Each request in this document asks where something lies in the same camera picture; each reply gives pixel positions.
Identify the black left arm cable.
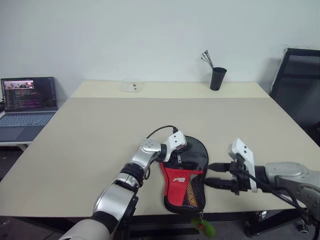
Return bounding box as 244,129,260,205
143,124,179,181

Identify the green fuzzy zipper pendant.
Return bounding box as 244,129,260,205
191,212,217,237

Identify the black cable tie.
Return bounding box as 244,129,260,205
200,52,214,69
204,50,214,69
200,57,214,69

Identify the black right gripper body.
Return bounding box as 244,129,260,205
228,160,252,197

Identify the black red paddle case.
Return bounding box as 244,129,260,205
159,134,210,216

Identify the clear plastic box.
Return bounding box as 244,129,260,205
120,76,146,94

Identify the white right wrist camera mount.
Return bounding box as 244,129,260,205
226,137,259,194

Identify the black table frame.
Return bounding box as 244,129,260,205
0,211,309,240

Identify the black mesh office chair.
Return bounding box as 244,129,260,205
269,47,320,149

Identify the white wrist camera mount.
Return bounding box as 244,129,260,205
161,132,188,163
226,137,259,194

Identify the black plastic cup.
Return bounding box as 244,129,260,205
209,66,228,92

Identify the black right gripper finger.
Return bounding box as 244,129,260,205
208,162,232,173
203,177,236,190

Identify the grey open laptop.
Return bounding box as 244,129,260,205
0,76,59,144

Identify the white side table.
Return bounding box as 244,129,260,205
0,140,34,152

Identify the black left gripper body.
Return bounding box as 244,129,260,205
173,142,194,156

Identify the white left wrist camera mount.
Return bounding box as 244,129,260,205
161,132,188,163

